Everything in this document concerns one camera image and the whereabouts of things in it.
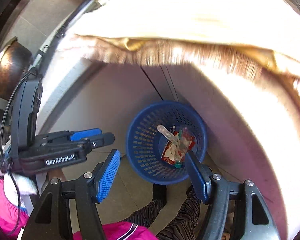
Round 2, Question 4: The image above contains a red snack wrapper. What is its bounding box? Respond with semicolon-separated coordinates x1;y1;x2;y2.
157;125;196;168

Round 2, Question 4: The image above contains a toothbrush package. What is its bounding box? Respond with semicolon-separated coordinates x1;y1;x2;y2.
157;125;193;164

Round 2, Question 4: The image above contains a blue trash basket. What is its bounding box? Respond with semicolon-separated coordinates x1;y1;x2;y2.
126;101;208;185

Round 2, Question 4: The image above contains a gloved left hand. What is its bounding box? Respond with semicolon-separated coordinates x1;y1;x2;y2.
3;173;37;196

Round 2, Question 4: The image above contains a black cooking pot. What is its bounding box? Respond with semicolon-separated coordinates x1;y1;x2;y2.
0;37;33;100

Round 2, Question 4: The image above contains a striped yellow cloth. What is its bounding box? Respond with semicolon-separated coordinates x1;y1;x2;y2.
71;0;300;77

